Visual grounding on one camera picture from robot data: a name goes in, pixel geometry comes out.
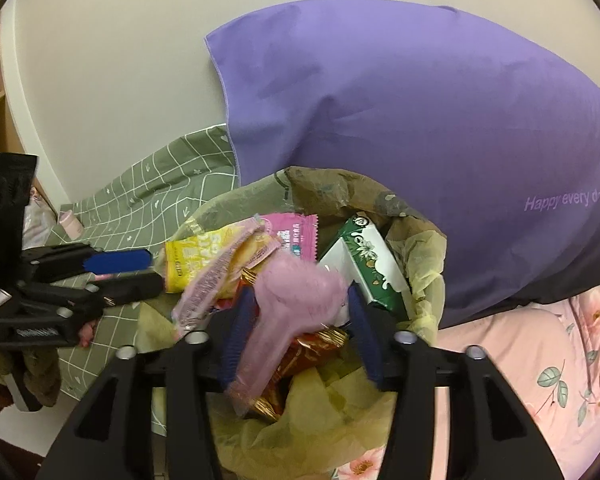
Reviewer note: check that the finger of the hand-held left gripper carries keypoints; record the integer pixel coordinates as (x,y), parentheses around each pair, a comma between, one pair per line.
(117,262)
(125,287)

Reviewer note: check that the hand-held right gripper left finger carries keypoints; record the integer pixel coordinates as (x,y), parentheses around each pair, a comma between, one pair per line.
(237,340)

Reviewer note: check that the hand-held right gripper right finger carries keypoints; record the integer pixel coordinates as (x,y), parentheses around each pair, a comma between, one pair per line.
(365,340)

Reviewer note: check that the red and gold wrapper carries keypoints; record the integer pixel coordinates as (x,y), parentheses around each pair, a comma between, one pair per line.
(310,350)

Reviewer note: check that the long pink wrapper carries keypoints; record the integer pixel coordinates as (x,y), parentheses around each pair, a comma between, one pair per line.
(290,300)

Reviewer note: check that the pink and yellow snack packet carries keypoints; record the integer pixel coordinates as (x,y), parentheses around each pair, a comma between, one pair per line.
(200,260)

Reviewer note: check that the green carton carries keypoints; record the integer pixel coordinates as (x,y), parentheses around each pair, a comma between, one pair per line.
(375,260)

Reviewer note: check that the bin with yellow liner bag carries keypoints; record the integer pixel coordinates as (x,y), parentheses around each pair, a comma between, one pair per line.
(330,440)

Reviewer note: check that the white plastic bag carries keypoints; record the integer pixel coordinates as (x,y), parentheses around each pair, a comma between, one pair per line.
(37,220)

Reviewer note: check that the pale pink wrapper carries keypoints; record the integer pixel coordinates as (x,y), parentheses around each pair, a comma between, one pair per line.
(205,295)

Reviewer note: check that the small pink jar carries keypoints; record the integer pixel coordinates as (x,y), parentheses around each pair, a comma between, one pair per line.
(71,224)

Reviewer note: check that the green checked tablecloth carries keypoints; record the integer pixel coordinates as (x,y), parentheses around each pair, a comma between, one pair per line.
(145,185)

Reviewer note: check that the pink floral bedsheet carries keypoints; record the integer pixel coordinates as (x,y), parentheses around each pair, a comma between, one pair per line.
(530,385)

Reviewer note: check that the purple pillow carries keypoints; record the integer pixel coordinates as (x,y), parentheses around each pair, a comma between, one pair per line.
(405,135)

